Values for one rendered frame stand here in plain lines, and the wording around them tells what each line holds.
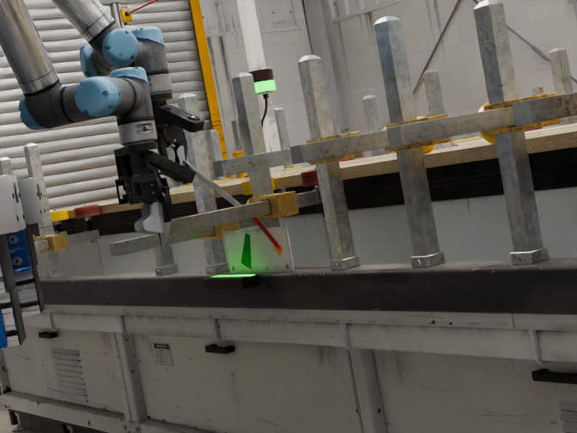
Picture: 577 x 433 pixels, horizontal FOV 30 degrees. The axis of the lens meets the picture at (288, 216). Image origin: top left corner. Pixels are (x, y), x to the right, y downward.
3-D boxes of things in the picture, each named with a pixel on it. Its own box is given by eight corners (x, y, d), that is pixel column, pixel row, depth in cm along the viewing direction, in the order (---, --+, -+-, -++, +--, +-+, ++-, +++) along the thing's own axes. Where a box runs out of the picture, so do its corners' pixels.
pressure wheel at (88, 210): (86, 240, 351) (79, 205, 351) (108, 236, 350) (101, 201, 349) (75, 242, 344) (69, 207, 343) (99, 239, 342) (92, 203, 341)
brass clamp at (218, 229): (221, 238, 251) (217, 217, 251) (192, 240, 263) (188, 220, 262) (243, 234, 255) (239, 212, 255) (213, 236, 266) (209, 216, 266)
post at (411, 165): (429, 276, 197) (385, 15, 195) (416, 276, 200) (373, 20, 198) (443, 271, 199) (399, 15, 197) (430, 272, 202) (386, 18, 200)
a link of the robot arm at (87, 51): (84, 39, 235) (133, 33, 239) (75, 47, 245) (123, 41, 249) (91, 75, 235) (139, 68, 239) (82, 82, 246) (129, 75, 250)
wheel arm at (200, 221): (170, 239, 219) (167, 218, 219) (162, 240, 222) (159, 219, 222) (336, 204, 244) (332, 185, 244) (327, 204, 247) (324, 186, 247)
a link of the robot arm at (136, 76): (98, 72, 215) (120, 73, 223) (107, 126, 215) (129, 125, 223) (132, 64, 212) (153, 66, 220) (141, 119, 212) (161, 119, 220)
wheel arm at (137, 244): (118, 259, 240) (114, 240, 239) (111, 259, 242) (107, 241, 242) (276, 224, 265) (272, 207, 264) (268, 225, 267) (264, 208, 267)
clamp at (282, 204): (281, 217, 231) (276, 194, 231) (246, 221, 242) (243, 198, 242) (301, 212, 234) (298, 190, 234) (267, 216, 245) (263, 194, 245)
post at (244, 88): (277, 287, 238) (239, 72, 236) (269, 287, 241) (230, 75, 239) (290, 283, 240) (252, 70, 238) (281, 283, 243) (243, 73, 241)
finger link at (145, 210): (135, 251, 220) (127, 206, 219) (160, 246, 223) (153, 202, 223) (142, 250, 217) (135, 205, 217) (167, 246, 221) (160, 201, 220)
